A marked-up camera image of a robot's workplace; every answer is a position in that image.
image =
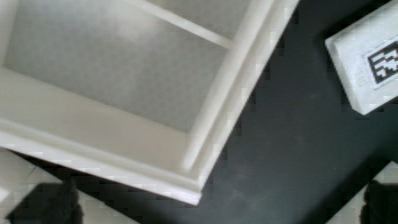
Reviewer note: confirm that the white cabinet body box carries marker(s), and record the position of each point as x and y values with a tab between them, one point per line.
126	76

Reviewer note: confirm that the white cabinet door panel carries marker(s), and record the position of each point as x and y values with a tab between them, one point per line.
362	48

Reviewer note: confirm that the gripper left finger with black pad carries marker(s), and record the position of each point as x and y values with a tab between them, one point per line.
48	206

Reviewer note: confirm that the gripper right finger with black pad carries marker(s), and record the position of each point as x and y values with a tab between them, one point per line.
378	212

